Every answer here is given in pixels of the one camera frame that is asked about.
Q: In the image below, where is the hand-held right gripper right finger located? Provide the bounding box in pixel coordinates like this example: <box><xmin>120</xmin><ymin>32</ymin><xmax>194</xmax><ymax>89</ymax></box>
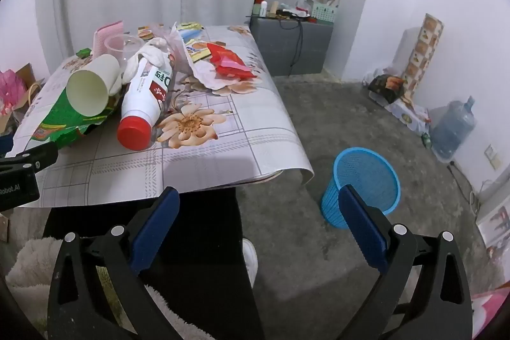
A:
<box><xmin>338</xmin><ymin>184</ymin><xmax>473</xmax><ymax>340</ymax></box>

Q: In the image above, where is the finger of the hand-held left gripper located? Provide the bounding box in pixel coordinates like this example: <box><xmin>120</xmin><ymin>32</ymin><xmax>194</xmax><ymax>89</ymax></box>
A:
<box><xmin>0</xmin><ymin>143</ymin><xmax>59</xmax><ymax>170</ymax></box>

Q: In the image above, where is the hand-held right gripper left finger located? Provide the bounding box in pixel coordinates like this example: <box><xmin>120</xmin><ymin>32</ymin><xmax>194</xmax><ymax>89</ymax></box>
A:
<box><xmin>47</xmin><ymin>186</ymin><xmax>188</xmax><ymax>340</ymax></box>

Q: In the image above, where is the green snack bag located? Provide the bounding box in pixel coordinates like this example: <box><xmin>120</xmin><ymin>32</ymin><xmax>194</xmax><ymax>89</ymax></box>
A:
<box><xmin>34</xmin><ymin>85</ymin><xmax>120</xmax><ymax>147</ymax></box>

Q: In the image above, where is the blue mesh wastebasket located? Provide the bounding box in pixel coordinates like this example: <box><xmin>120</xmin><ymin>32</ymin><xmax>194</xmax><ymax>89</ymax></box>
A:
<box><xmin>321</xmin><ymin>147</ymin><xmax>401</xmax><ymax>230</ymax></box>

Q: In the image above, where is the white paper cup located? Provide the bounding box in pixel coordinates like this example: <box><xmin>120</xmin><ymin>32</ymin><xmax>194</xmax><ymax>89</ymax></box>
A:
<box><xmin>66</xmin><ymin>54</ymin><xmax>122</xmax><ymax>116</ymax></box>

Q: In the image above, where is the pink packet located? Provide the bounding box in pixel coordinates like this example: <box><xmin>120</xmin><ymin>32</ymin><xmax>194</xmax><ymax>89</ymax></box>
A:
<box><xmin>92</xmin><ymin>20</ymin><xmax>125</xmax><ymax>57</ymax></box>

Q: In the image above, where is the clear plastic bag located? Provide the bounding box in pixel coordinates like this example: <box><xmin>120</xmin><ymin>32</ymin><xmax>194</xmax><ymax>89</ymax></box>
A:
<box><xmin>153</xmin><ymin>21</ymin><xmax>196</xmax><ymax>73</ymax></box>

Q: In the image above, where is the red snack wrapper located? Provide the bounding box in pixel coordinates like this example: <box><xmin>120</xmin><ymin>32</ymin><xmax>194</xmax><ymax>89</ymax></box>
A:
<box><xmin>206</xmin><ymin>42</ymin><xmax>256</xmax><ymax>79</ymax></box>

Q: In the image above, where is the light blue snack packet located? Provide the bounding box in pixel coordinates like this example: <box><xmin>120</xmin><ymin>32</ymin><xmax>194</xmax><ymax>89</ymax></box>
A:
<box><xmin>177</xmin><ymin>21</ymin><xmax>202</xmax><ymax>41</ymax></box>

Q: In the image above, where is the person's leg in black pants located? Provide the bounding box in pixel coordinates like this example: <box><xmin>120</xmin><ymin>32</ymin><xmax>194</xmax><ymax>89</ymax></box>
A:
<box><xmin>42</xmin><ymin>184</ymin><xmax>266</xmax><ymax>340</ymax></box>

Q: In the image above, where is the pink bag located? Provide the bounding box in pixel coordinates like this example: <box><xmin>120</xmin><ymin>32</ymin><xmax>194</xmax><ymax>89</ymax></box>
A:
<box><xmin>0</xmin><ymin>70</ymin><xmax>25</xmax><ymax>117</ymax></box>

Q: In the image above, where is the brown cardboard box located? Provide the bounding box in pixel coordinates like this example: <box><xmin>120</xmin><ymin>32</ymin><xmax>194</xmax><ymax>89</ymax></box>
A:
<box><xmin>0</xmin><ymin>63</ymin><xmax>44</xmax><ymax>133</ymax></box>

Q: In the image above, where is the white fluffy cloth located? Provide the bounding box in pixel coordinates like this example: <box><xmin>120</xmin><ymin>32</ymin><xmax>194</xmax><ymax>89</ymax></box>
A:
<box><xmin>6</xmin><ymin>236</ymin><xmax>216</xmax><ymax>340</ymax></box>

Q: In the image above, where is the floral tablecloth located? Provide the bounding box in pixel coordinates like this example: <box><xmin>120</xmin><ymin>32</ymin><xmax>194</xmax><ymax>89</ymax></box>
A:
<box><xmin>8</xmin><ymin>23</ymin><xmax>315</xmax><ymax>209</ymax></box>

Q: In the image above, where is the white shoe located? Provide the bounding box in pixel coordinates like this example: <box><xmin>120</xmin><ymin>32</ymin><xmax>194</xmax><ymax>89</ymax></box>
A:
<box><xmin>242</xmin><ymin>238</ymin><xmax>259</xmax><ymax>289</ymax></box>

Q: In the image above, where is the white bottle with red cap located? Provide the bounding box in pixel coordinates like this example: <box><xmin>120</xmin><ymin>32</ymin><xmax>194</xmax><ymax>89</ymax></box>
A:
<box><xmin>117</xmin><ymin>55</ymin><xmax>176</xmax><ymax>152</ymax></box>

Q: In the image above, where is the printed cardboard box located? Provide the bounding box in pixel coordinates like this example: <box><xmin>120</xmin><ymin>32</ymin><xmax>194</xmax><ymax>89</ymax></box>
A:
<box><xmin>384</xmin><ymin>97</ymin><xmax>431</xmax><ymax>133</ymax></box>

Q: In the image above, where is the blue water jug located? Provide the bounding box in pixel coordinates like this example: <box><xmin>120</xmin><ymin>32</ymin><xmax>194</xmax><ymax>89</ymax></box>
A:
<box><xmin>430</xmin><ymin>96</ymin><xmax>477</xmax><ymax>161</ymax></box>

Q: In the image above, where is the clear plastic cup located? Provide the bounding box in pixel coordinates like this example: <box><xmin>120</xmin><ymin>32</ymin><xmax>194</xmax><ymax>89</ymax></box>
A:
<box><xmin>104</xmin><ymin>33</ymin><xmax>144</xmax><ymax>65</ymax></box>

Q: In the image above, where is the white water dispenser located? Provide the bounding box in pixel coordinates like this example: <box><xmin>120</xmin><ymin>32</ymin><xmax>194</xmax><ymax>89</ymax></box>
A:
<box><xmin>474</xmin><ymin>181</ymin><xmax>510</xmax><ymax>257</ymax></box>

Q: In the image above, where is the dark snack bag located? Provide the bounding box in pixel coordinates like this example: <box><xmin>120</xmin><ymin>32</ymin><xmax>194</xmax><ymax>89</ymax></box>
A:
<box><xmin>367</xmin><ymin>74</ymin><xmax>405</xmax><ymax>103</ymax></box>

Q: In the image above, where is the white crumpled tissue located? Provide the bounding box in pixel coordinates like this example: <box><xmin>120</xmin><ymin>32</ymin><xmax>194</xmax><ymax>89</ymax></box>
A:
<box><xmin>113</xmin><ymin>37</ymin><xmax>172</xmax><ymax>93</ymax></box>

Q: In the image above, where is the yellow orange packet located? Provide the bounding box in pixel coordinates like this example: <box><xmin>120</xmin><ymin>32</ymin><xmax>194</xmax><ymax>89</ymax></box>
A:
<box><xmin>185</xmin><ymin>41</ymin><xmax>212</xmax><ymax>63</ymax></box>

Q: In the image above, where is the patterned tall box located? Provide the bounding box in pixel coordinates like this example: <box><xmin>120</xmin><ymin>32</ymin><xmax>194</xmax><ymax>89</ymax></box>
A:
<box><xmin>402</xmin><ymin>14</ymin><xmax>444</xmax><ymax>93</ymax></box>

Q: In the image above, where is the grey cabinet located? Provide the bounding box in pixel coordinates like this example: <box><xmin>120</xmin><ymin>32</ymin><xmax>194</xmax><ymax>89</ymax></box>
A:
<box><xmin>249</xmin><ymin>16</ymin><xmax>334</xmax><ymax>78</ymax></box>

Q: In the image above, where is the green white box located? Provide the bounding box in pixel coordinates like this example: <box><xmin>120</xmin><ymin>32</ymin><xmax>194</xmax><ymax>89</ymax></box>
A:
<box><xmin>311</xmin><ymin>1</ymin><xmax>339</xmax><ymax>25</ymax></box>

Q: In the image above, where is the black floor cable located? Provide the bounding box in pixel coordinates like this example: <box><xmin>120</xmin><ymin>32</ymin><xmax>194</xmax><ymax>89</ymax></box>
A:
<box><xmin>448</xmin><ymin>160</ymin><xmax>475</xmax><ymax>197</ymax></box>

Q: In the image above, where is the wall socket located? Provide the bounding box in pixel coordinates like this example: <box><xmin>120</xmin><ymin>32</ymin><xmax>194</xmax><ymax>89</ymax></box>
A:
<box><xmin>484</xmin><ymin>144</ymin><xmax>503</xmax><ymax>170</ymax></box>

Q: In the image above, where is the black cable on cabinet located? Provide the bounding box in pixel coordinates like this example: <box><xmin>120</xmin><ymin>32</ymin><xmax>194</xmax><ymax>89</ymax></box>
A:
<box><xmin>279</xmin><ymin>17</ymin><xmax>304</xmax><ymax>67</ymax></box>

